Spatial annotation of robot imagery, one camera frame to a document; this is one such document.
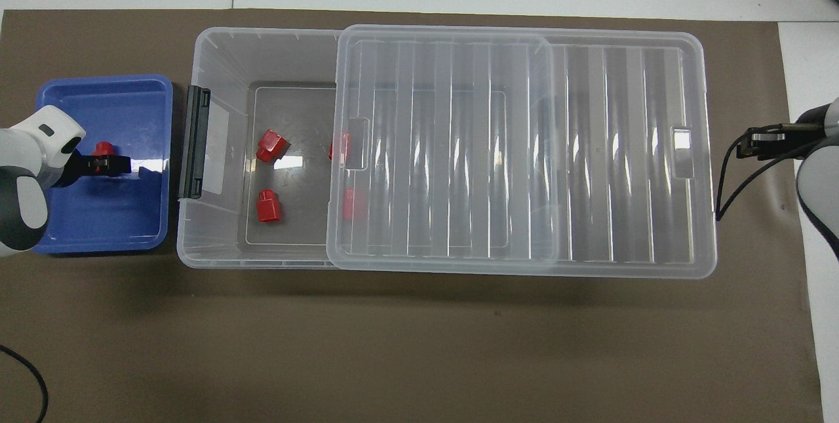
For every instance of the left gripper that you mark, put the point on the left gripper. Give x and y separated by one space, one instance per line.
46 141

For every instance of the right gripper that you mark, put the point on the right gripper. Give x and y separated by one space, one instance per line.
813 128

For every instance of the red block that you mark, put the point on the red block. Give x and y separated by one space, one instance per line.
103 148
339 146
270 146
351 204
267 208

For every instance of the clear ribbed box lid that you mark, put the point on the clear ribbed box lid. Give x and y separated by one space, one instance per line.
590 147

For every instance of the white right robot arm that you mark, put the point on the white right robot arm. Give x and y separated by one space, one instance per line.
822 193

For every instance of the blue plastic tray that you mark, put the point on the blue plastic tray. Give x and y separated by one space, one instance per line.
131 226

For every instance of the clear plastic storage box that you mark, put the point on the clear plastic storage box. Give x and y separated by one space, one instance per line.
223 69

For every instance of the brown table mat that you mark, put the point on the brown table mat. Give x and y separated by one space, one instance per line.
419 344

